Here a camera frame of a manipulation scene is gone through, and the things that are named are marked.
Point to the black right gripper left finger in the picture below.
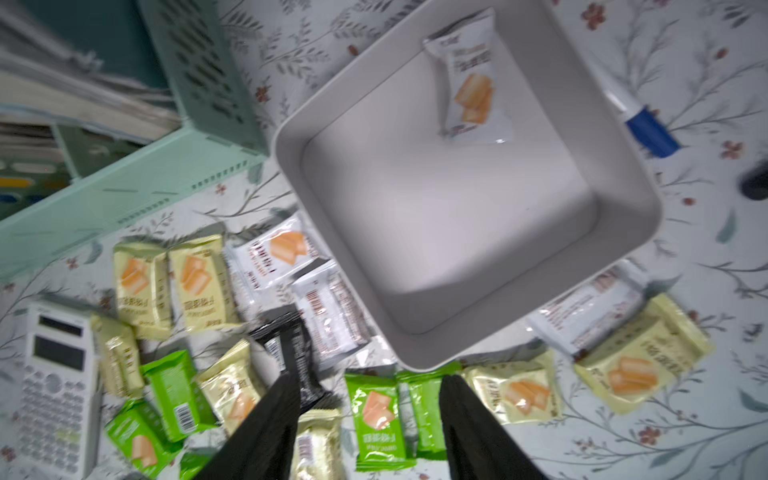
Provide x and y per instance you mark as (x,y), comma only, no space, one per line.
(262,446)

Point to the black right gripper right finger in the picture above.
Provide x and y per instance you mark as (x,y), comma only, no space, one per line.
(477,447)

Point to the green cookie packet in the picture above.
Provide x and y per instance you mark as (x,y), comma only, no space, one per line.
(137,432)
(374,402)
(194,461)
(183,408)
(424,392)

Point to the black cookie packet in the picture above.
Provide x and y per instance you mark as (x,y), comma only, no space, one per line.
(283,334)

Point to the white barcode cookie packet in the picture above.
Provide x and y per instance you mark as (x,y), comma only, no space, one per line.
(331,314)

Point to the small yellow cookie packet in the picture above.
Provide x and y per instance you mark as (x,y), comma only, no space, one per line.
(203,284)

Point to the clear cookie packet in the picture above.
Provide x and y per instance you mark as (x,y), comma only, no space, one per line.
(261,266)

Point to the white plastic storage box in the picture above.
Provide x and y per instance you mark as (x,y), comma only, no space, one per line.
(446,244)

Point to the mint green file organizer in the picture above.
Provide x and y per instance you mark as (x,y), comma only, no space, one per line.
(218,137)

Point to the pale yellow cookie packet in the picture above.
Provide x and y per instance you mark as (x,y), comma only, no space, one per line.
(317,449)

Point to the white scientific calculator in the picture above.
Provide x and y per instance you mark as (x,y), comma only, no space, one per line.
(58,417)

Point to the blue capped pen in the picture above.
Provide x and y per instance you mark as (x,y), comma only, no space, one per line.
(645,128)

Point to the black capped white marker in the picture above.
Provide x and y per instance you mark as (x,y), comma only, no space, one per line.
(754,184)

